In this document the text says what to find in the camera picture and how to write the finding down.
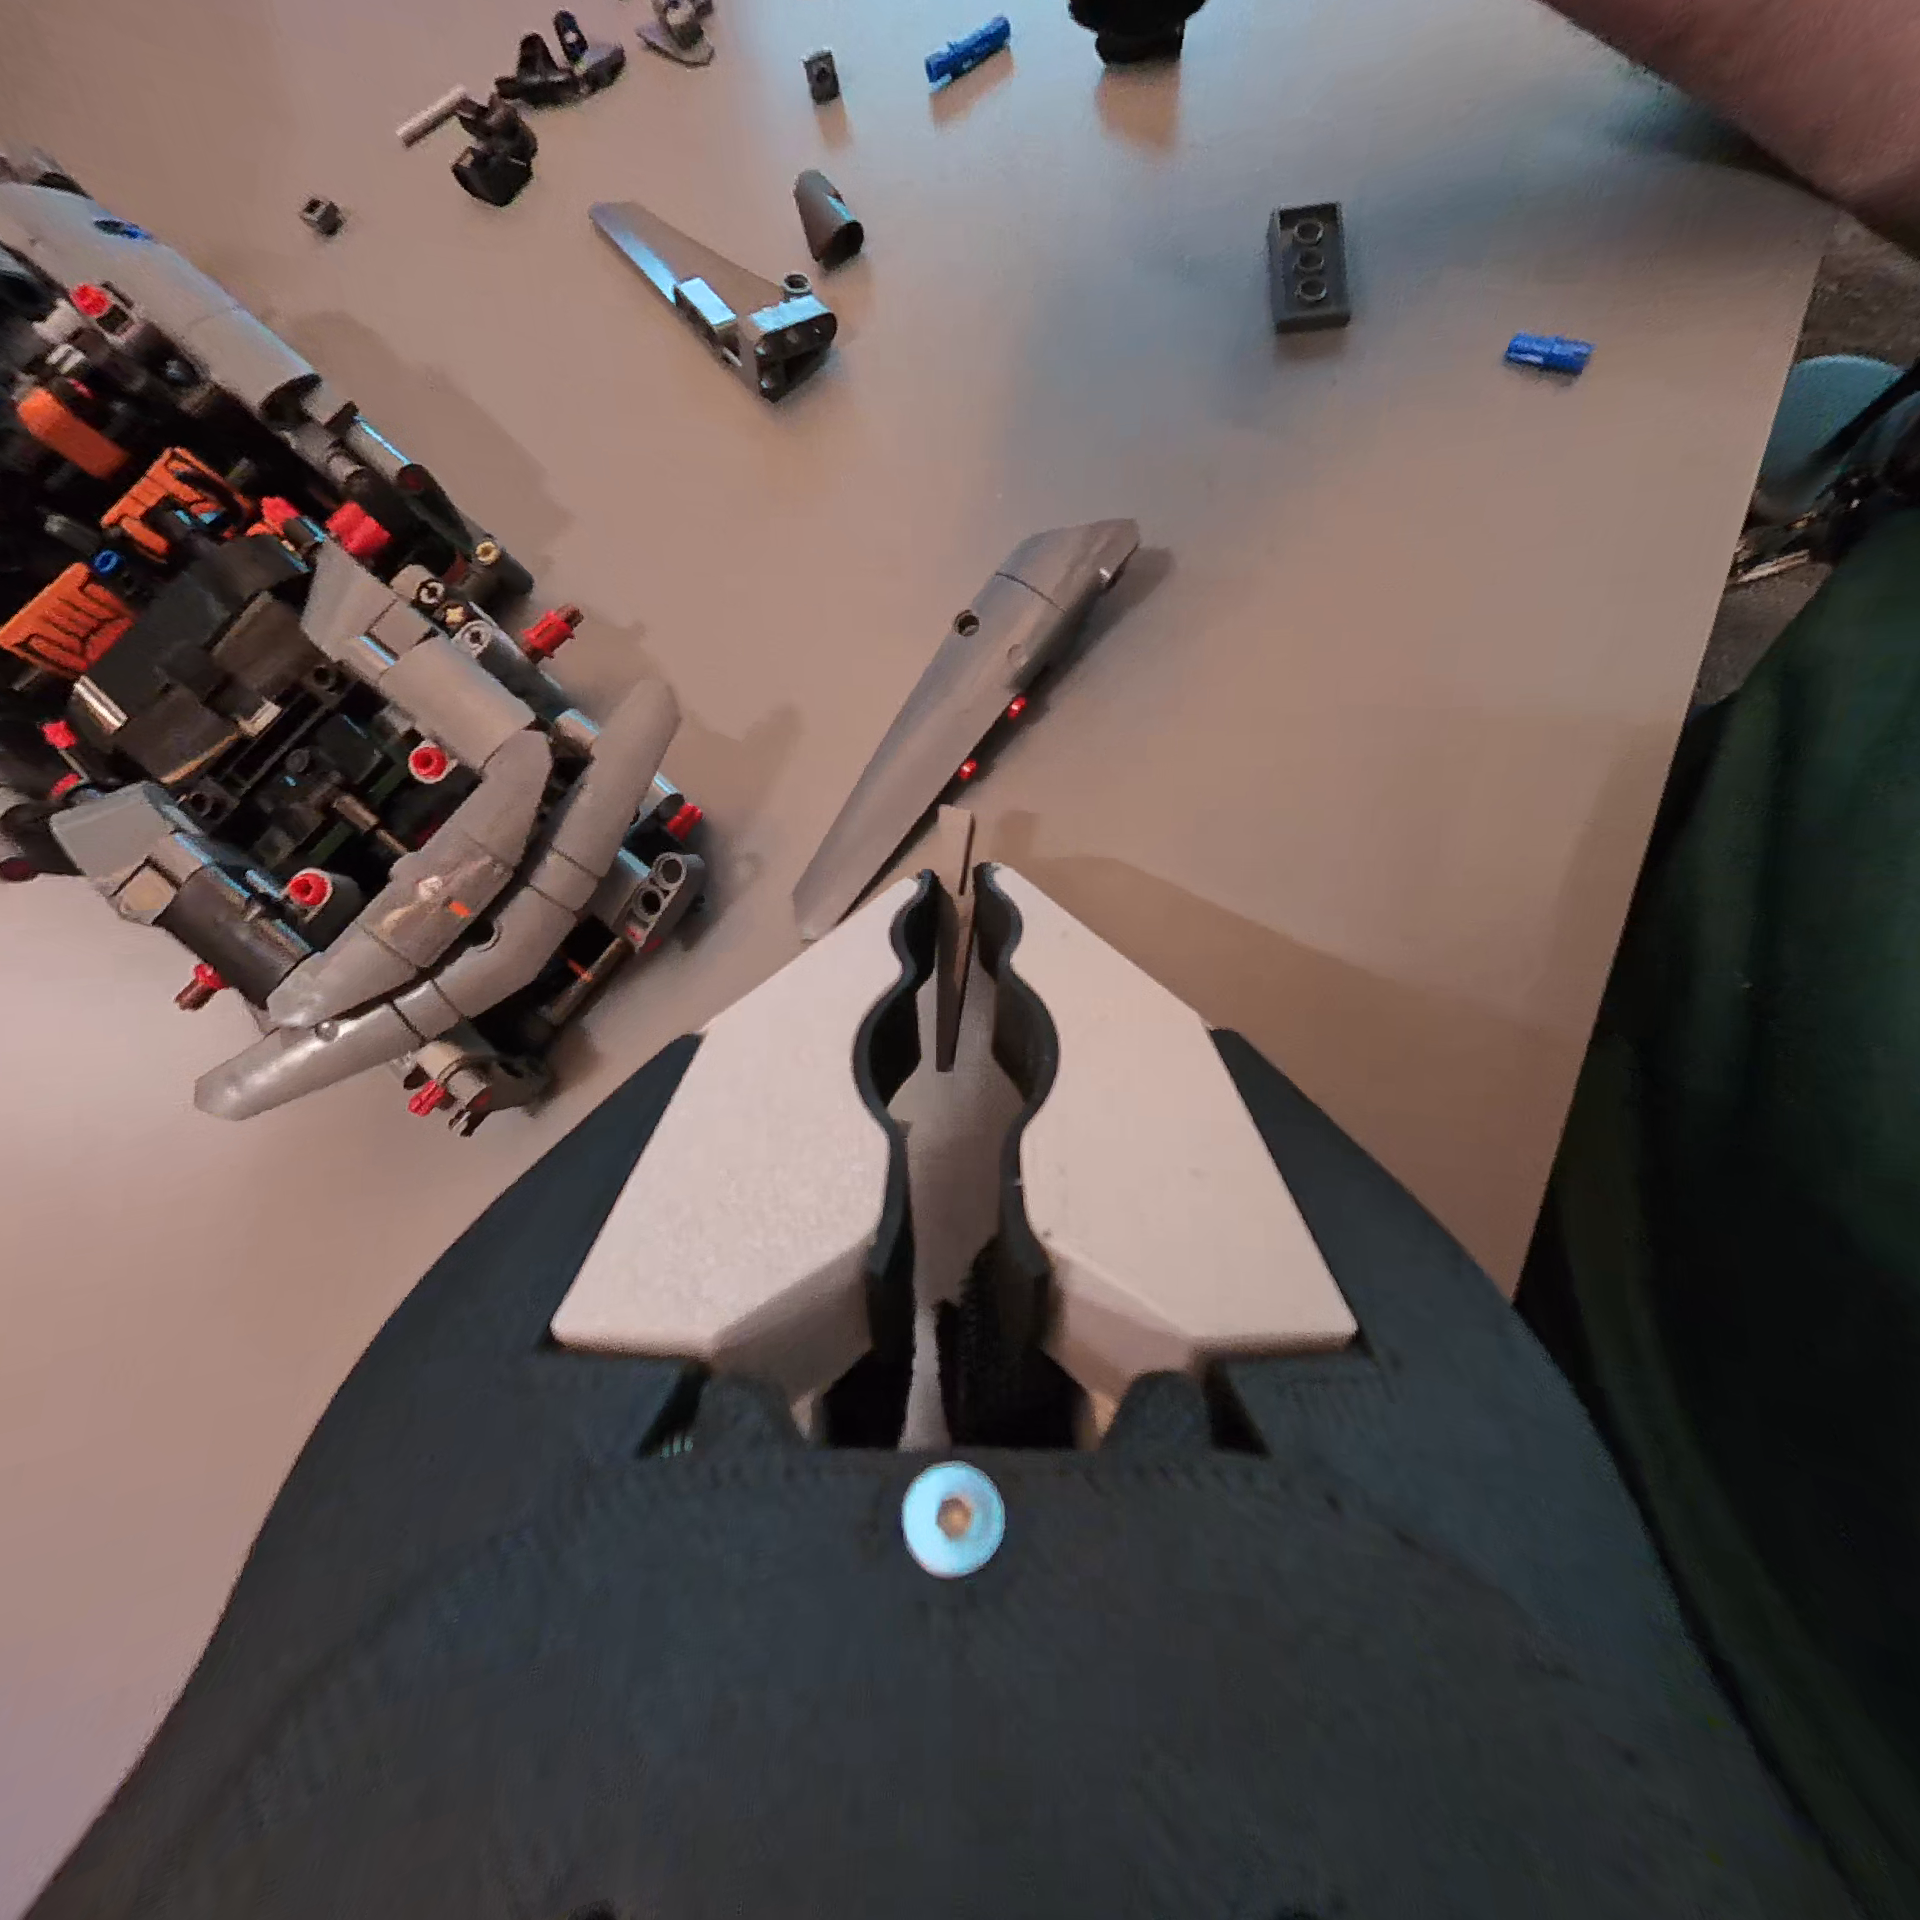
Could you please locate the dark grey lego brick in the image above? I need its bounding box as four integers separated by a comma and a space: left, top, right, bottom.
1263, 198, 1353, 335

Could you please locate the black rounded object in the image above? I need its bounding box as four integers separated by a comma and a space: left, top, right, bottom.
1066, 0, 1208, 64

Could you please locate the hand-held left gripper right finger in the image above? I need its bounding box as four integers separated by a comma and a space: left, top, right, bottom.
970, 863, 1360, 1441

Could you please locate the person's right forearm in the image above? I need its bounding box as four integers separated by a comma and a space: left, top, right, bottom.
1536, 0, 1920, 265

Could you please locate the black lego bracket piece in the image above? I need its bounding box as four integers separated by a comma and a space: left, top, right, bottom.
495, 11, 626, 108

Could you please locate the black lego joint piece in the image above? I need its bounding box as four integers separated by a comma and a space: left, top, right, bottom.
450, 94, 538, 208

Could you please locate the grey lego wing panel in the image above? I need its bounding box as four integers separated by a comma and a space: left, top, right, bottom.
588, 198, 838, 404

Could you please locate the grey lego car model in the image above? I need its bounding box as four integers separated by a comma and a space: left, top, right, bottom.
0, 142, 710, 1136

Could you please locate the grey-blue chair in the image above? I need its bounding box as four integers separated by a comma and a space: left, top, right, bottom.
1740, 351, 1920, 600

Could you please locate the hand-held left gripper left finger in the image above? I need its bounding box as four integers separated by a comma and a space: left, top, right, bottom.
551, 872, 951, 1445

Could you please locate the long grey lego panel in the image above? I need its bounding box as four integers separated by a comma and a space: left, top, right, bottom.
790, 516, 1143, 944

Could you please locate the dark grey lego cone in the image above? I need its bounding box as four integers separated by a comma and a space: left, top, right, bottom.
790, 167, 866, 271

